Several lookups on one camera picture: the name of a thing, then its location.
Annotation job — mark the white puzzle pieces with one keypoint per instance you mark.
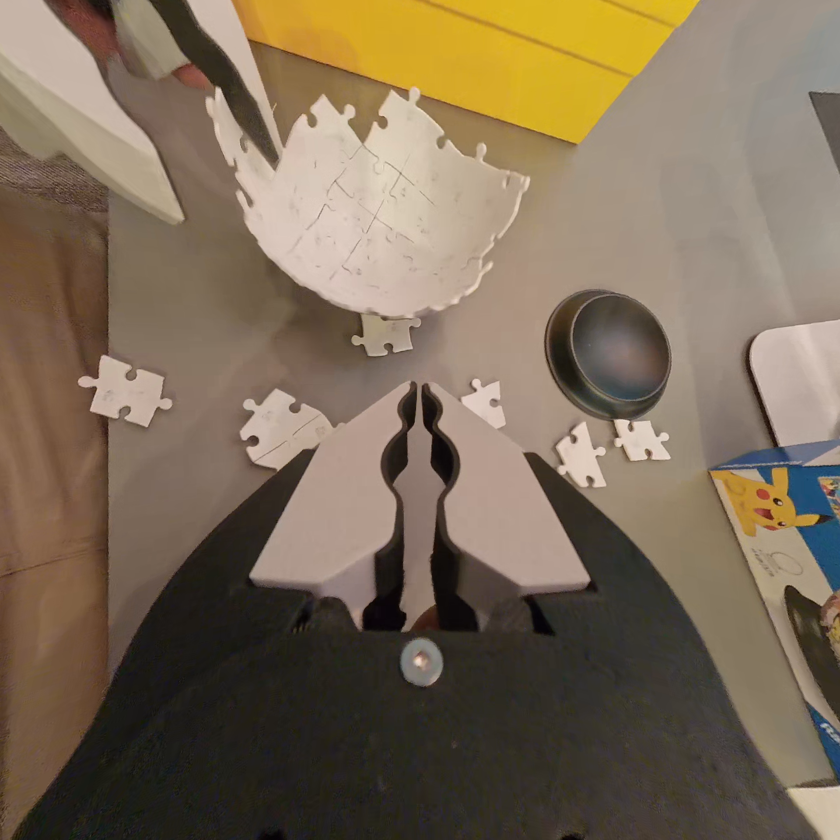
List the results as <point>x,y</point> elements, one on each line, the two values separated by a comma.
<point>124,390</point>

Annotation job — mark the partly built white puzzle ball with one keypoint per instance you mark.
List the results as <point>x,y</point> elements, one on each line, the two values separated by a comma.
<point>367,229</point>

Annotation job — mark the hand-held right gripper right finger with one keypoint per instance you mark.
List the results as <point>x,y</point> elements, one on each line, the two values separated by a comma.
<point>512,518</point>

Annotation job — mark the blue cartoon puzzle package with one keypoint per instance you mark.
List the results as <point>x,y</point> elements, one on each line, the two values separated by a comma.
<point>781,577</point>

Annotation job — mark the joined white puzzle piece cluster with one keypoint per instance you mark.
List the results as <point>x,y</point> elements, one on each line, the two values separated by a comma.
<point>275,420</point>

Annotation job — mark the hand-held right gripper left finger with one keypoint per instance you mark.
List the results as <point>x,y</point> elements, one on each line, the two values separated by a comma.
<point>328,512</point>

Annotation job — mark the black round puzzle stand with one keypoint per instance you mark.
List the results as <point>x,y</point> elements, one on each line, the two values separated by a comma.
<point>610,354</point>

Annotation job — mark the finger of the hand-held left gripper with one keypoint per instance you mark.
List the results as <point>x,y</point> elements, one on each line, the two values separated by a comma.
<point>72,98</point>
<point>154,39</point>

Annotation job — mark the brown cloth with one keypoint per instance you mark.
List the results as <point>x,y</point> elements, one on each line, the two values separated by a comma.
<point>46,459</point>

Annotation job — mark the white rounded tray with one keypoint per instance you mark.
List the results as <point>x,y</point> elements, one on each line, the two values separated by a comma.
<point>797,374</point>

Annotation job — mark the dark grey flat object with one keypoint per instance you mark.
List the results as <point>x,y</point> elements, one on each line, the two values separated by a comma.
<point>828,131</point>

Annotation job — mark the yellow box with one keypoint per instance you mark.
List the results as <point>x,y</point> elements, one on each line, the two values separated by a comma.
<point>472,59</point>

